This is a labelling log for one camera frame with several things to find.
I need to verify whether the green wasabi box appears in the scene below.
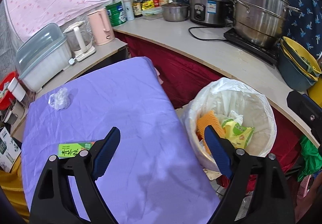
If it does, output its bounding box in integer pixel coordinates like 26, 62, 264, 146
58, 142, 94, 158

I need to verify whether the green snack bag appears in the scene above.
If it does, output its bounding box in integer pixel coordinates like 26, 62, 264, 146
222, 119, 255, 149

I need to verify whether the orange foam net sleeve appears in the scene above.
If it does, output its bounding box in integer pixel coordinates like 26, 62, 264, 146
196, 110, 225, 155

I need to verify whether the white trash bin bag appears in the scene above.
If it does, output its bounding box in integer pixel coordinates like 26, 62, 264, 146
180, 78, 277, 172

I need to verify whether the yellow saucepan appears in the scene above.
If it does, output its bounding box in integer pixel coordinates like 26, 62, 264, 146
308, 81, 322, 107

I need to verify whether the black induction cooker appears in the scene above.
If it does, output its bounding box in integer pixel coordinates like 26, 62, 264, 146
223, 28, 278, 66

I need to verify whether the cardboard box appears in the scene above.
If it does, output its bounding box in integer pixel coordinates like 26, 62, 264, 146
0, 127, 21, 173

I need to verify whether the purple tablecloth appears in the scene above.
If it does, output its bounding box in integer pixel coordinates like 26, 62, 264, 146
21, 57, 219, 223

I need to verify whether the clear crumpled plastic bag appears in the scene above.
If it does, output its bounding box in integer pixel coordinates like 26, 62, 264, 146
48, 88, 70, 111

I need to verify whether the large steel steamer pot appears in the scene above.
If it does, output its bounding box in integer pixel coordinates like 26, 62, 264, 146
230, 0, 301, 47

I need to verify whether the red plastic basin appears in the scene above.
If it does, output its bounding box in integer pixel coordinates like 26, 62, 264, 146
0, 71, 18, 111

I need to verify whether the white cup container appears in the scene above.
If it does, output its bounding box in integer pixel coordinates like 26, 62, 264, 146
8, 77, 26, 102

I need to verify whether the steel rice cooker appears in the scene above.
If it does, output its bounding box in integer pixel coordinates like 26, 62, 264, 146
189, 0, 232, 27

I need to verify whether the grey dish rack box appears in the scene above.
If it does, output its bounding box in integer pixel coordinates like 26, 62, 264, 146
15, 23, 72, 92

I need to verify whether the small steel pot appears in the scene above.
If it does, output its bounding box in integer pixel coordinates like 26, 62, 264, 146
161, 2, 189, 22

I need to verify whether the white glass kettle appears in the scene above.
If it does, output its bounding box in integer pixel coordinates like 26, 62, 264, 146
63, 21, 96, 62

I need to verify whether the clear food container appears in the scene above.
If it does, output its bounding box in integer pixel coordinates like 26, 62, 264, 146
142, 7, 163, 20

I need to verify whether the pink electric kettle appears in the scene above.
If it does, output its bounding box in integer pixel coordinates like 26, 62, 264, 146
88, 8, 115, 46

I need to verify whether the yellow seasoning packet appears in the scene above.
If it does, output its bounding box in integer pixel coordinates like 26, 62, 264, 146
141, 0, 154, 11

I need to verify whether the dark soy sauce bottle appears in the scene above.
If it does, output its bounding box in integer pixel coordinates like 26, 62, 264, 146
132, 0, 142, 18

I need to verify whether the green tin can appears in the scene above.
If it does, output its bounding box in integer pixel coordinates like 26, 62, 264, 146
105, 1, 127, 27

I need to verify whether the white thermos bottle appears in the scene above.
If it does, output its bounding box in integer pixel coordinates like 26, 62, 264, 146
123, 0, 135, 21

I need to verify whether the black power cable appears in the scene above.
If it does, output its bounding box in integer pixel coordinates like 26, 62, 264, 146
188, 26, 231, 42

